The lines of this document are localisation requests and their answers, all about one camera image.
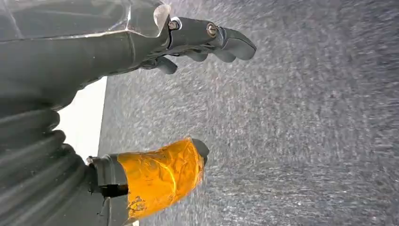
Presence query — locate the pale wooden desk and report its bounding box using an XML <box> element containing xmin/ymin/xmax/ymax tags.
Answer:
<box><xmin>57</xmin><ymin>76</ymin><xmax>109</xmax><ymax>163</ymax></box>

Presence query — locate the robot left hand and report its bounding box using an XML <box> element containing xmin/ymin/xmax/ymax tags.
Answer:
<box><xmin>0</xmin><ymin>0</ymin><xmax>257</xmax><ymax>226</ymax></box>

